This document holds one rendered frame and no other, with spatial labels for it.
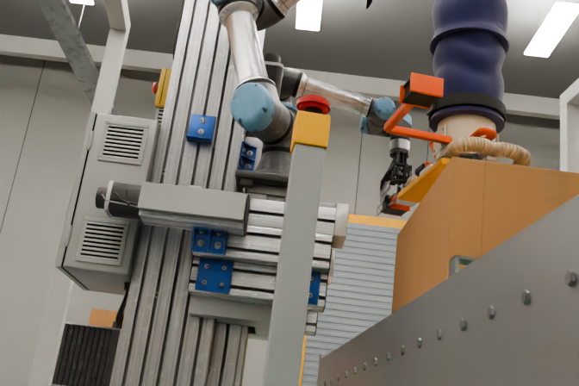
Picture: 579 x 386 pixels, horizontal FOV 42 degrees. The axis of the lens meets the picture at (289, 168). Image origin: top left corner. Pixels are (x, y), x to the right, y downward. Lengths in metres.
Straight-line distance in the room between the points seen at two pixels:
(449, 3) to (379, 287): 9.66
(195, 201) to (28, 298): 10.61
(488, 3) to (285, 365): 1.41
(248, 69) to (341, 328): 9.78
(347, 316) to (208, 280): 9.78
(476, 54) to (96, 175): 1.16
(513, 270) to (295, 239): 0.70
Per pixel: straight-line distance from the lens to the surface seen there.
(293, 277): 1.42
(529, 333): 0.75
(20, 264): 12.62
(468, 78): 2.29
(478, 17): 2.40
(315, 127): 1.51
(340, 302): 11.77
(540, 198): 1.57
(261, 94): 1.99
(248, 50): 2.13
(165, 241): 2.22
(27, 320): 12.40
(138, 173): 2.23
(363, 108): 2.75
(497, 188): 1.55
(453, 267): 1.09
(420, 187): 2.25
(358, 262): 11.95
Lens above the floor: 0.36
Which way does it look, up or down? 20 degrees up
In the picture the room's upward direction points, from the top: 7 degrees clockwise
